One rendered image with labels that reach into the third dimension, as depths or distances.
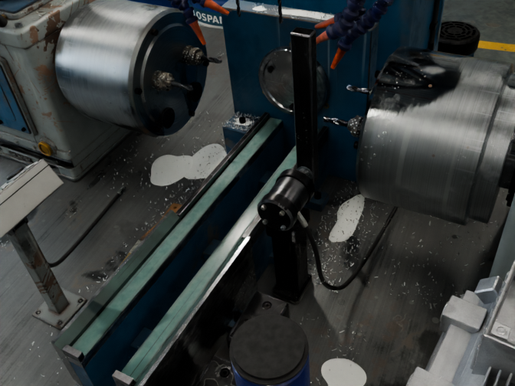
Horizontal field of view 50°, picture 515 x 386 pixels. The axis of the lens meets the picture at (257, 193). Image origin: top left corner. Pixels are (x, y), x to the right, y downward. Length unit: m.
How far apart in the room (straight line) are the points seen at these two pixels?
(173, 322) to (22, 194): 0.29
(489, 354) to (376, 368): 0.37
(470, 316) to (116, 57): 0.72
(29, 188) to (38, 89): 0.35
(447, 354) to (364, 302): 0.37
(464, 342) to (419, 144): 0.29
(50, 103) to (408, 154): 0.72
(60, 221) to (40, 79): 0.29
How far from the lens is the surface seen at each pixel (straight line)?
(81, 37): 1.10
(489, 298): 0.66
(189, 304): 0.84
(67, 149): 1.26
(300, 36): 0.74
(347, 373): 0.90
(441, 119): 0.80
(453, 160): 0.79
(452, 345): 0.63
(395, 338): 0.94
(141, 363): 0.81
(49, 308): 1.06
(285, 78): 1.09
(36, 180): 0.89
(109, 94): 1.06
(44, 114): 1.23
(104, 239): 1.15
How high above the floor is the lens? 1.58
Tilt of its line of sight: 42 degrees down
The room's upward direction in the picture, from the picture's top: 7 degrees counter-clockwise
